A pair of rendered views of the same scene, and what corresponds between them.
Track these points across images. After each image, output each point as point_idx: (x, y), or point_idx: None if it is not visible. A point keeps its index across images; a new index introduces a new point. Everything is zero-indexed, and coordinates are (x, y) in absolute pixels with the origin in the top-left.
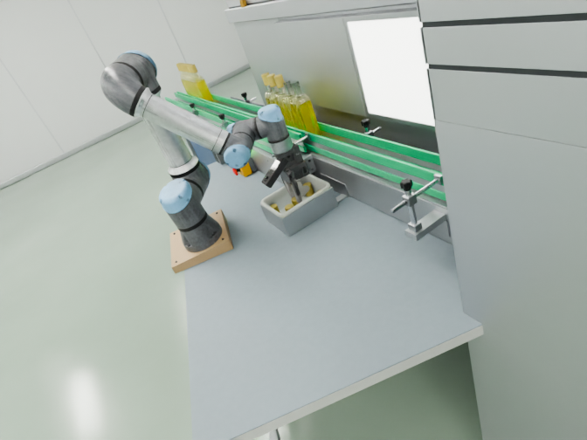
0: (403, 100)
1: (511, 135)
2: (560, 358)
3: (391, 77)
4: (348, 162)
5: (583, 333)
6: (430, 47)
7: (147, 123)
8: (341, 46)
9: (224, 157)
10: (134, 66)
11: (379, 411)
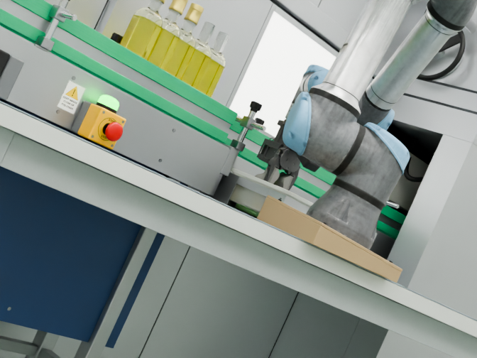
0: (278, 113)
1: None
2: (446, 292)
3: (281, 87)
4: (262, 163)
5: (464, 266)
6: None
7: (398, 26)
8: (250, 26)
9: (392, 116)
10: None
11: None
